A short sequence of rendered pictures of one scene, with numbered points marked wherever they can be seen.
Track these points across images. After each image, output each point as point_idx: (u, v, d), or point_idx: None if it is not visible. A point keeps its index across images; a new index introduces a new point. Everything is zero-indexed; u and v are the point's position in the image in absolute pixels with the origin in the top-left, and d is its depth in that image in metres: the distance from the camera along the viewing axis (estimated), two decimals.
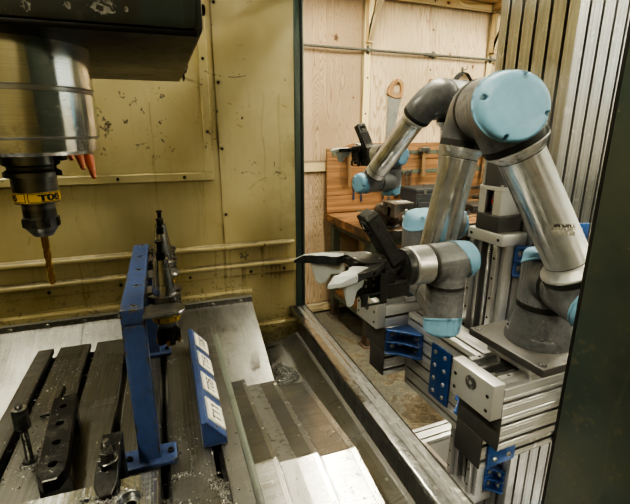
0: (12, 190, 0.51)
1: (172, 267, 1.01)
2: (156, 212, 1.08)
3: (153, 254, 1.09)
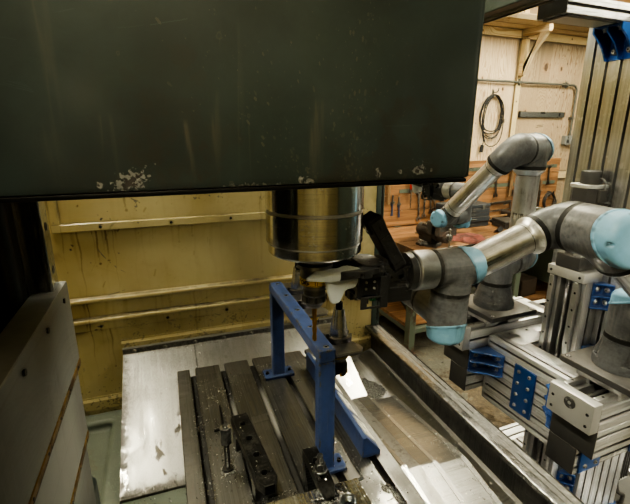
0: (305, 277, 0.71)
1: None
2: None
3: (292, 293, 1.29)
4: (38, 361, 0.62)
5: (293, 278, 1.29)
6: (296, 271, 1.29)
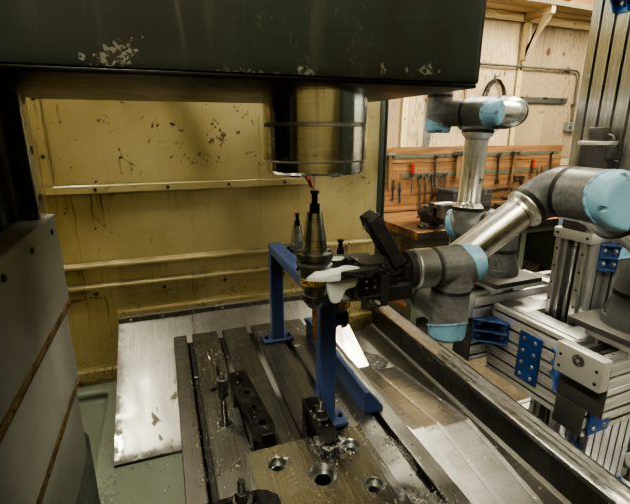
0: (305, 277, 0.71)
1: None
2: (296, 214, 1.24)
3: (291, 251, 1.25)
4: (21, 276, 0.58)
5: (293, 236, 1.26)
6: (296, 229, 1.25)
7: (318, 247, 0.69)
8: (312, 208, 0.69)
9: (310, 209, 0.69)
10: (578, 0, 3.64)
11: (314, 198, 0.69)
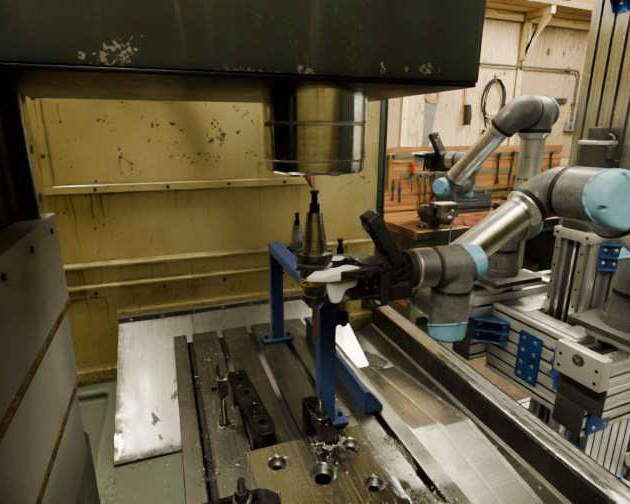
0: (305, 277, 0.71)
1: None
2: (296, 214, 1.24)
3: (291, 251, 1.25)
4: (21, 275, 0.58)
5: (293, 236, 1.26)
6: (296, 229, 1.25)
7: (318, 247, 0.69)
8: (312, 208, 0.69)
9: (309, 209, 0.69)
10: (578, 0, 3.64)
11: (314, 198, 0.69)
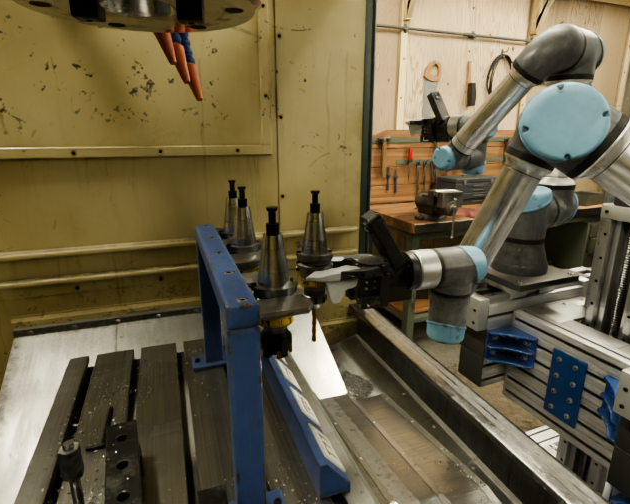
0: (305, 277, 0.71)
1: (257, 252, 0.77)
2: (230, 182, 0.84)
3: (224, 236, 0.85)
4: None
5: (226, 214, 0.85)
6: (230, 203, 0.85)
7: (318, 247, 0.69)
8: (313, 207, 0.69)
9: (310, 209, 0.69)
10: None
11: (315, 198, 0.69)
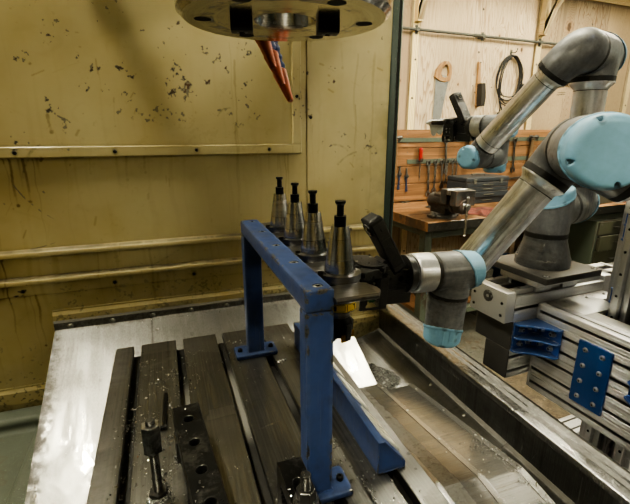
0: None
1: None
2: (277, 179, 0.88)
3: (272, 231, 0.89)
4: None
5: (273, 209, 0.89)
6: (278, 199, 0.89)
7: (317, 247, 0.69)
8: (310, 207, 0.69)
9: (308, 209, 0.69)
10: None
11: (312, 198, 0.69)
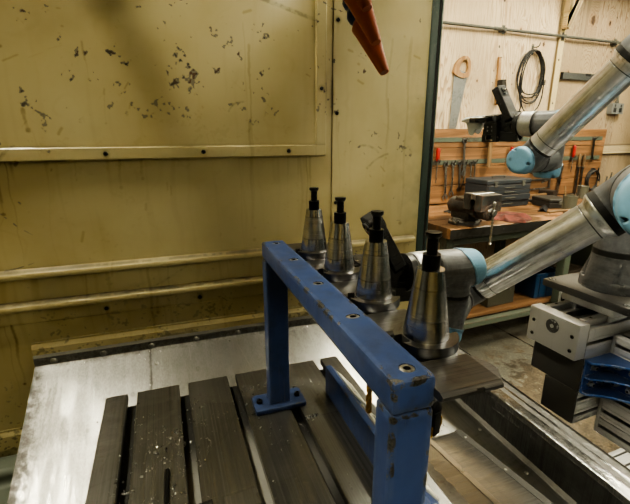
0: None
1: (356, 279, 0.61)
2: (312, 190, 0.68)
3: (304, 257, 0.69)
4: None
5: (306, 229, 0.69)
6: (312, 217, 0.69)
7: (381, 290, 0.49)
8: (374, 235, 0.49)
9: (370, 237, 0.49)
10: None
11: (377, 222, 0.49)
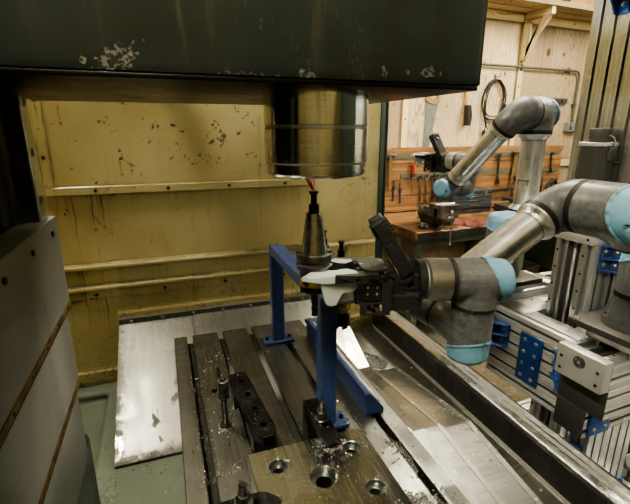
0: None
1: None
2: (311, 193, 0.68)
3: (300, 260, 0.69)
4: (22, 279, 0.58)
5: (304, 232, 0.69)
6: (310, 220, 0.68)
7: None
8: None
9: None
10: (578, 0, 3.64)
11: None
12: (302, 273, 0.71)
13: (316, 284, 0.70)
